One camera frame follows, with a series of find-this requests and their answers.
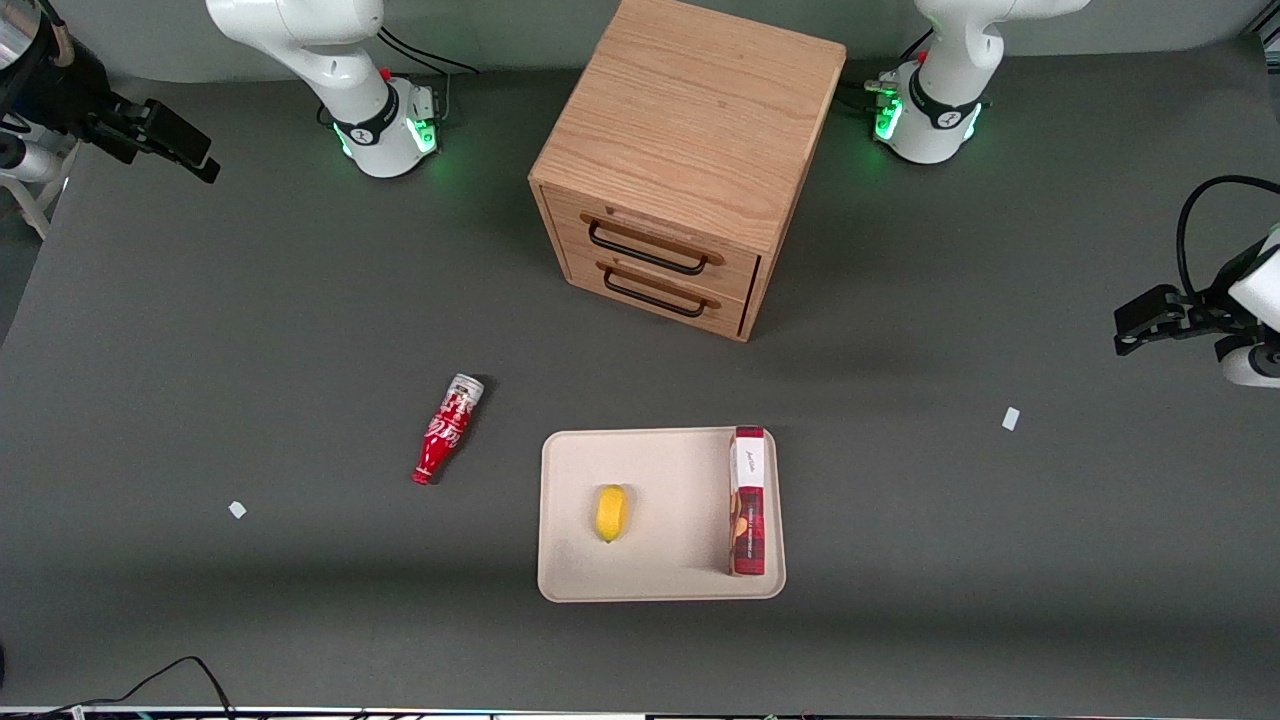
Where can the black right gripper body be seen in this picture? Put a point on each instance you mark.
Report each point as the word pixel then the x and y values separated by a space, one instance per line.
pixel 70 88

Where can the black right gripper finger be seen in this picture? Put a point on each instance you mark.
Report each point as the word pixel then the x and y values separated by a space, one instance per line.
pixel 195 168
pixel 178 130

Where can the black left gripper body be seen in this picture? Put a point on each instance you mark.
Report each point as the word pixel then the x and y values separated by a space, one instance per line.
pixel 1196 309

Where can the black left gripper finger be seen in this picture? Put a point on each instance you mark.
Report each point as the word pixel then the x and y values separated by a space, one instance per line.
pixel 1150 310
pixel 1160 337

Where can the red coke bottle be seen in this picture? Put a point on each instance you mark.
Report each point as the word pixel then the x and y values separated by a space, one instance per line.
pixel 446 430

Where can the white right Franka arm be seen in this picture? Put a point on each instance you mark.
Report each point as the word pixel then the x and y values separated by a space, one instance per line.
pixel 330 60

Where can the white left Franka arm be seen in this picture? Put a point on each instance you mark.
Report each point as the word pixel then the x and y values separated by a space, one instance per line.
pixel 950 100

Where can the beige plastic tray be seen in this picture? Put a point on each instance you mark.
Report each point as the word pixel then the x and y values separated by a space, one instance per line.
pixel 670 480

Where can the grey white chair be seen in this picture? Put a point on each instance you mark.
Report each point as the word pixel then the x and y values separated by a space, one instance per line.
pixel 28 210

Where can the wooden drawer front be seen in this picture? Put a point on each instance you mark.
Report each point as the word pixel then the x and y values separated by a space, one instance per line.
pixel 740 268
pixel 725 312

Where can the red white cookie box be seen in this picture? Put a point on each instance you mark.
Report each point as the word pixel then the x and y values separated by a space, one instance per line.
pixel 747 500

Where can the wooden two-drawer cabinet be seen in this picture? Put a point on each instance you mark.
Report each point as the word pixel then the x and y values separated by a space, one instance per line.
pixel 690 110

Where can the yellow lemon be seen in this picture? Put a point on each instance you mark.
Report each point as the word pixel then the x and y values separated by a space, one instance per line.
pixel 611 512

